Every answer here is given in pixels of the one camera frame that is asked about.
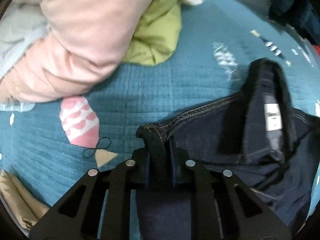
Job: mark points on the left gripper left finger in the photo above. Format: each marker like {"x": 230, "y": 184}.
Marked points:
{"x": 97, "y": 206}

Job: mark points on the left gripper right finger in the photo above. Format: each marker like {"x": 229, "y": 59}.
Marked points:
{"x": 221, "y": 205}

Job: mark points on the dark denim jacket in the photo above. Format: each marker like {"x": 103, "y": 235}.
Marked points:
{"x": 272, "y": 146}

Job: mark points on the beige folded garment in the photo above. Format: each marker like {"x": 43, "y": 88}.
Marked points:
{"x": 21, "y": 205}

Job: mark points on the teal patterned bedspread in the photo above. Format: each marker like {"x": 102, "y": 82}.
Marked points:
{"x": 52, "y": 145}

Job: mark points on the red patterned item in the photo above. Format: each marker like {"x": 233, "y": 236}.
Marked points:
{"x": 317, "y": 48}

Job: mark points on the light blue folded garment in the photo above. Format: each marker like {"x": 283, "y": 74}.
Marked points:
{"x": 21, "y": 26}

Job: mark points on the navy quilted jacket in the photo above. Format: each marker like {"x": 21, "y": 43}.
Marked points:
{"x": 303, "y": 15}

